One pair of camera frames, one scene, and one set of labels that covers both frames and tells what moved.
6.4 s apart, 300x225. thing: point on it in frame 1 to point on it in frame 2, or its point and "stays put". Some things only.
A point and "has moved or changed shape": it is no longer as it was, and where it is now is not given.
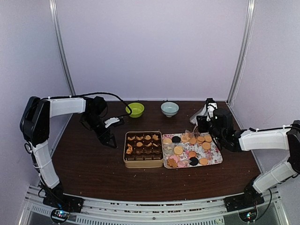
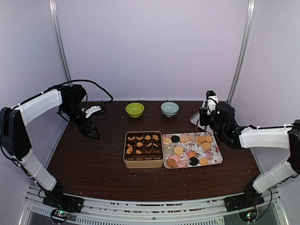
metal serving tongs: (195, 131) has moved or changed shape
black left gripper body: (99, 133) to (81, 126)
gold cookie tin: (143, 149) stays put
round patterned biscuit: (167, 141) stays put
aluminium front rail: (36, 211) stays put
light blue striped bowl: (169, 108) stays put
